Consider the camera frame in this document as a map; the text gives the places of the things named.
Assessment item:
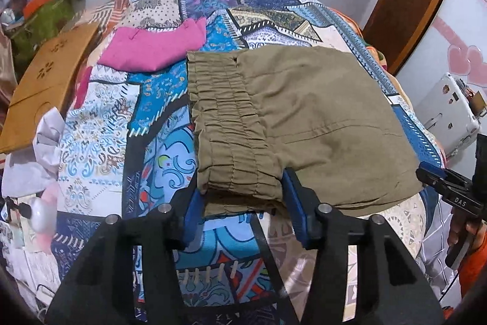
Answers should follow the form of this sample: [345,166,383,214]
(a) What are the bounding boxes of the patchwork printed blanket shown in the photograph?
[49,0,457,325]

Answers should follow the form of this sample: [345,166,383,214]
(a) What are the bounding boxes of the pink heart wall sticker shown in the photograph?
[434,16,487,88]

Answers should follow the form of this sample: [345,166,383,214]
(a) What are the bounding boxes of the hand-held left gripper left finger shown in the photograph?
[45,189,206,325]

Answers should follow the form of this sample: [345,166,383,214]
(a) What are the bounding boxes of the white plastic device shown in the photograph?
[416,73,481,159]

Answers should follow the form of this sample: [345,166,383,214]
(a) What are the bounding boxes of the olive green pants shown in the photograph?
[186,45,424,218]

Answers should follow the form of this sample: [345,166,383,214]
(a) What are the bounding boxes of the person's right hand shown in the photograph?
[447,210,483,248]

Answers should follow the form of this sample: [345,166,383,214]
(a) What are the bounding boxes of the person's right forearm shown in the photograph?
[443,224,487,325]

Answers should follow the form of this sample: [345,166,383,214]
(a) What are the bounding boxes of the pink cloth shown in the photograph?
[98,17,208,73]

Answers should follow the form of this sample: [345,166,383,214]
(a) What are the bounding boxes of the orange striped cloth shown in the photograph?
[86,0,134,31]

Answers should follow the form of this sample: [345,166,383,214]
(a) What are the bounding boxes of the wooden board with flower cutouts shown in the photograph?
[0,21,100,154]

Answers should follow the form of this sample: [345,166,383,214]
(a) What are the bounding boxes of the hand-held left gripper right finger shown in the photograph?
[282,168,447,325]

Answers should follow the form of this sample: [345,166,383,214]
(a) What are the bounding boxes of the white crumpled cloth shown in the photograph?
[2,107,68,196]

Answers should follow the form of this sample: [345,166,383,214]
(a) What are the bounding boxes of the white and pink small fan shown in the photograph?
[28,192,58,254]

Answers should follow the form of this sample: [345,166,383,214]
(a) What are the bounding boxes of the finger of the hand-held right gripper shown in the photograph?
[416,162,487,222]

